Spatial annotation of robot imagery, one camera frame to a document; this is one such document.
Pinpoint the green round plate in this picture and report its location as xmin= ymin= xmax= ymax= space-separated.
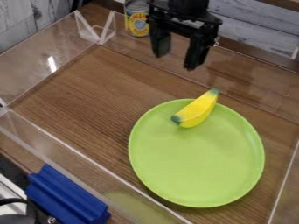
xmin=127 ymin=99 xmax=265 ymax=208

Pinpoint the yellow toy banana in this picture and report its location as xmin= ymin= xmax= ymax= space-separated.
xmin=170 ymin=88 xmax=220 ymax=128

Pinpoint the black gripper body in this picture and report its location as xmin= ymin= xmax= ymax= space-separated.
xmin=146 ymin=0 xmax=222 ymax=39

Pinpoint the clear acrylic front barrier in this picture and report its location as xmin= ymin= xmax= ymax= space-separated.
xmin=0 ymin=106 xmax=192 ymax=224

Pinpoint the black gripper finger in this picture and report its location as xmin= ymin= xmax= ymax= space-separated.
xmin=149 ymin=17 xmax=172 ymax=58
xmin=182 ymin=33 xmax=209 ymax=71

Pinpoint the blue plastic clamp block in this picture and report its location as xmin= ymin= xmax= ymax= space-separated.
xmin=25 ymin=164 xmax=110 ymax=224

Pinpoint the clear acrylic corner bracket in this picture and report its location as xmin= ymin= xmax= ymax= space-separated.
xmin=74 ymin=10 xmax=115 ymax=46

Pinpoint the yellow labelled tin can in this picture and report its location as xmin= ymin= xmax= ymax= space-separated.
xmin=123 ymin=0 xmax=149 ymax=38

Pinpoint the black cable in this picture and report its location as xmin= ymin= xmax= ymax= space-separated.
xmin=0 ymin=197 xmax=46 ymax=224

